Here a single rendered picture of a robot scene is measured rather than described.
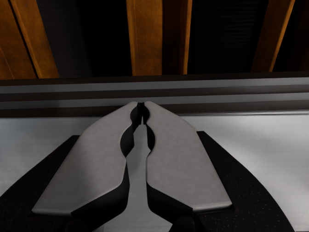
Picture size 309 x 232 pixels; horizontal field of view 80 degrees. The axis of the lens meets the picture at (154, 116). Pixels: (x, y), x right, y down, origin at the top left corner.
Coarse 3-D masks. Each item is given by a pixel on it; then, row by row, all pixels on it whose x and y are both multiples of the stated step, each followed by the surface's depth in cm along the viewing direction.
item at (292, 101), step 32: (0, 96) 16; (32, 96) 16; (64, 96) 16; (96, 96) 16; (128, 96) 16; (160, 96) 15; (192, 96) 15; (224, 96) 15; (256, 96) 16; (288, 96) 16
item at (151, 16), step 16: (128, 0) 22; (144, 0) 26; (160, 0) 26; (176, 0) 26; (128, 16) 23; (144, 16) 27; (160, 16) 27; (176, 16) 27; (144, 32) 28; (160, 32) 28; (176, 32) 28; (144, 48) 29; (160, 48) 29; (176, 48) 29; (144, 64) 31; (160, 64) 31; (176, 64) 31
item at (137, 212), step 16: (80, 128) 15; (144, 128) 15; (144, 144) 16; (128, 160) 17; (144, 160) 17; (144, 176) 18; (144, 192) 19; (128, 208) 21; (144, 208) 21; (112, 224) 22; (128, 224) 22; (144, 224) 22; (160, 224) 22
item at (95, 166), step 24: (120, 120) 10; (96, 144) 8; (120, 144) 8; (72, 168) 7; (96, 168) 7; (120, 168) 7; (48, 192) 6; (72, 192) 6; (96, 192) 6; (120, 192) 7; (72, 216) 6; (96, 216) 6
